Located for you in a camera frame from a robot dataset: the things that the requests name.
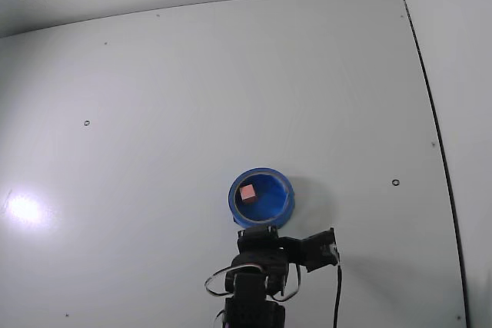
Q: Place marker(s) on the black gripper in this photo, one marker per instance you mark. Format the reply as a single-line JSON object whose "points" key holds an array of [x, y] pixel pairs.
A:
{"points": [[257, 238]]}

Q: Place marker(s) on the pink cube block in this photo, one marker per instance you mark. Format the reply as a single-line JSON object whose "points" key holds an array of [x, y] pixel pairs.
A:
{"points": [[247, 192]]}

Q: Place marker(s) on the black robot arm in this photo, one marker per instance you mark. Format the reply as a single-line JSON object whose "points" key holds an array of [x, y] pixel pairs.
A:
{"points": [[250, 301]]}

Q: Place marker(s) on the blue round bin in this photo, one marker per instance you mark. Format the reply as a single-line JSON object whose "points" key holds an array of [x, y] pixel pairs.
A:
{"points": [[269, 201]]}

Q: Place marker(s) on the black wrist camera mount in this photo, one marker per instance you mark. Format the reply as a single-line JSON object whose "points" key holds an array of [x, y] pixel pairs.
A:
{"points": [[315, 251]]}

